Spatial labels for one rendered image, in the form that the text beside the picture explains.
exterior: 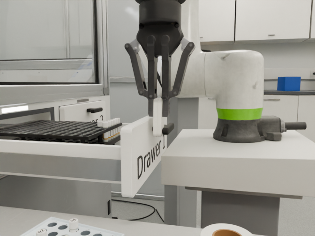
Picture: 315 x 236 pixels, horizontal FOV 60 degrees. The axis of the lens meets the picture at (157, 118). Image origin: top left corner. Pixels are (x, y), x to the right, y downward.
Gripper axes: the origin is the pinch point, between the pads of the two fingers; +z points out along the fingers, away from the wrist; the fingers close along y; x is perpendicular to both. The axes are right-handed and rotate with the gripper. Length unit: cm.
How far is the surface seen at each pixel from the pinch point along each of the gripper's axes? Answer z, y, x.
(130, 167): 6.4, -1.9, -11.5
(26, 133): 3.4, -24.3, -5.3
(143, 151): 5.4, -1.7, -5.0
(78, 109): 2.3, -31.5, 28.2
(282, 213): 93, 63, 165
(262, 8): -100, 63, 331
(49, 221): 13.7, -12.6, -16.2
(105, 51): -18, -33, 54
